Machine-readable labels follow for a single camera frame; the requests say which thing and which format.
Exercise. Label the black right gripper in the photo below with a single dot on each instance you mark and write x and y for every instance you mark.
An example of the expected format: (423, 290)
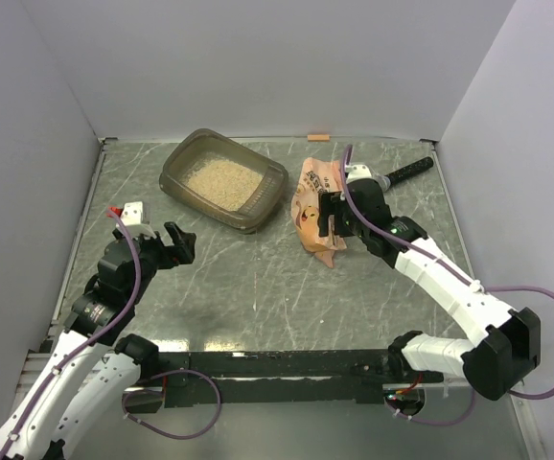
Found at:
(333, 203)

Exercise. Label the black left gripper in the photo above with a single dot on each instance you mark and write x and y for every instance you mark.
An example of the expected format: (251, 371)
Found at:
(173, 255)

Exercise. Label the pink cat litter bag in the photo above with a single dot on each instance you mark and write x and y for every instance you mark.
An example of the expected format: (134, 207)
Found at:
(316, 177)

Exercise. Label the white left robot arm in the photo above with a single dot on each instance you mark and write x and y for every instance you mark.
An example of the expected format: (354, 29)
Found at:
(92, 364)

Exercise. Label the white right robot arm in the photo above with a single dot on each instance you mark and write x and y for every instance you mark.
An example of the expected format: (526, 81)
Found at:
(501, 345)

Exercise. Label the beige cat litter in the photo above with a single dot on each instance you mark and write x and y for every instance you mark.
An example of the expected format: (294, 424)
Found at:
(224, 183)

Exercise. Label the brown plastic litter box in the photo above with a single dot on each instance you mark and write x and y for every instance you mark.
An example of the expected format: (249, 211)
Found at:
(204, 144)

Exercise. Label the black handheld microphone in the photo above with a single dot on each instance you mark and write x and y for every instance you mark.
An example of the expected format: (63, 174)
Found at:
(405, 173)

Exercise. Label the orange tape piece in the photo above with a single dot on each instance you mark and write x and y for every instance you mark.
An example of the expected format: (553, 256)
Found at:
(318, 138)

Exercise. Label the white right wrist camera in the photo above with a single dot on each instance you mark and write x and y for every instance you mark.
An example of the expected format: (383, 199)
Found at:
(357, 171)

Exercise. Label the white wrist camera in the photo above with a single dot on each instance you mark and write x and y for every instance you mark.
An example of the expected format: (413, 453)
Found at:
(357, 171)
(134, 217)

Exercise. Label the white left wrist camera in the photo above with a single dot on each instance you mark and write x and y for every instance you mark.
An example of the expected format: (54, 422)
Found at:
(134, 217)

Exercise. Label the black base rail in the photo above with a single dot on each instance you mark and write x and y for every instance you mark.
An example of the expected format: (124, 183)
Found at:
(361, 376)

